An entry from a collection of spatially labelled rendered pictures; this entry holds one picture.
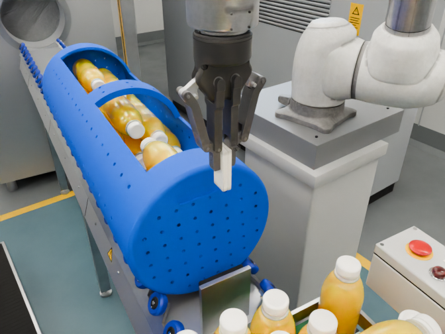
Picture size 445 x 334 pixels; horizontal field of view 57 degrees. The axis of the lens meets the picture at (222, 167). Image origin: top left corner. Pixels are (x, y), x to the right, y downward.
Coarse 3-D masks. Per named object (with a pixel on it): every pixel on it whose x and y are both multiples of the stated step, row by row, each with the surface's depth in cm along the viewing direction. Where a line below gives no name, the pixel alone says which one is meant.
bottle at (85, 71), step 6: (78, 60) 130; (84, 60) 130; (78, 66) 127; (84, 66) 125; (90, 66) 125; (78, 72) 125; (84, 72) 122; (90, 72) 121; (96, 72) 121; (78, 78) 126; (84, 78) 121; (90, 78) 120; (96, 78) 119; (102, 78) 121; (84, 84) 121; (90, 84) 120; (90, 90) 122
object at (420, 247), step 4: (416, 240) 69; (412, 244) 68; (416, 244) 68; (420, 244) 68; (424, 244) 68; (428, 244) 69; (412, 248) 68; (416, 248) 68; (420, 248) 68; (424, 248) 68; (428, 248) 68; (416, 252) 67; (420, 252) 67; (424, 252) 67; (428, 252) 67
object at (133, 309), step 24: (48, 48) 236; (24, 72) 219; (48, 120) 163; (72, 168) 131; (96, 216) 109; (96, 240) 108; (120, 264) 94; (120, 288) 93; (168, 312) 79; (192, 312) 79
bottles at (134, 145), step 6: (126, 96) 130; (132, 96) 130; (168, 132) 108; (126, 138) 104; (168, 138) 106; (174, 138) 107; (126, 144) 102; (132, 144) 102; (138, 144) 102; (174, 144) 106; (180, 144) 108; (132, 150) 101; (138, 150) 101; (138, 156) 99; (144, 168) 101
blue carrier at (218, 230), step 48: (96, 48) 128; (48, 96) 121; (96, 96) 96; (144, 96) 130; (96, 144) 84; (192, 144) 104; (96, 192) 82; (144, 192) 66; (192, 192) 68; (240, 192) 73; (144, 240) 67; (192, 240) 72; (240, 240) 79; (192, 288) 79
